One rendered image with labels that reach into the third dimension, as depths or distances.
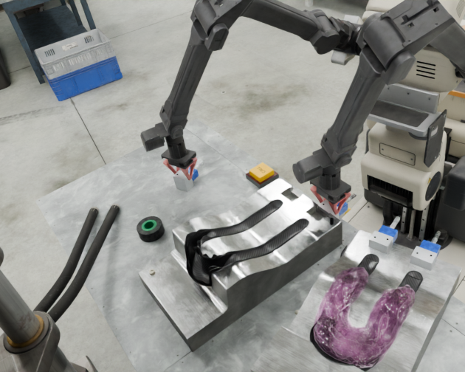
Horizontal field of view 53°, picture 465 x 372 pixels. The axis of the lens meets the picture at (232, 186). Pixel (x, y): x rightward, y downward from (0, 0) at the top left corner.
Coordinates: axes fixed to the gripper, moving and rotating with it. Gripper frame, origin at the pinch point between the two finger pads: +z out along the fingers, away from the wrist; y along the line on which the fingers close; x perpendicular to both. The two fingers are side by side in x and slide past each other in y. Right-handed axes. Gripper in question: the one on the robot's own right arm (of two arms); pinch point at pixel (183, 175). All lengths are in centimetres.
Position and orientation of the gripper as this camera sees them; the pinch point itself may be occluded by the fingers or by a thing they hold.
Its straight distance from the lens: 156.8
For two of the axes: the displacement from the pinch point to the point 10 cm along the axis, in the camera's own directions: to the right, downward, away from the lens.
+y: 8.4, 2.7, -4.8
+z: 1.2, 7.5, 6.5
